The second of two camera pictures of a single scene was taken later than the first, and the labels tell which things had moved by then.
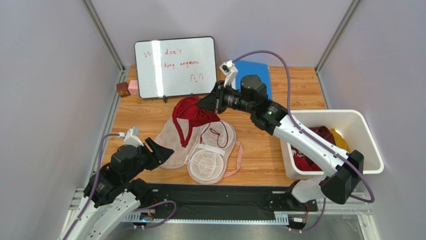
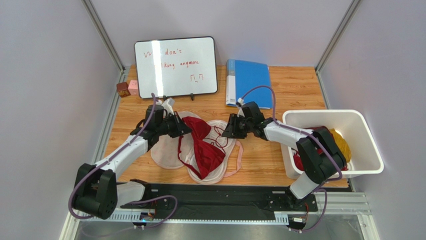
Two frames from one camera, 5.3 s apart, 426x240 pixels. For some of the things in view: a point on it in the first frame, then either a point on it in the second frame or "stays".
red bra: [187, 108] -> [207, 155]
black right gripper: [219, 98] -> [234, 126]
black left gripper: [159, 154] -> [181, 128]
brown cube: [123, 89] stays
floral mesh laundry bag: [211, 152] stays
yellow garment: [339, 140] stays
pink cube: [133, 87] stays
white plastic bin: [355, 126] stays
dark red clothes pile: [303, 163] stays
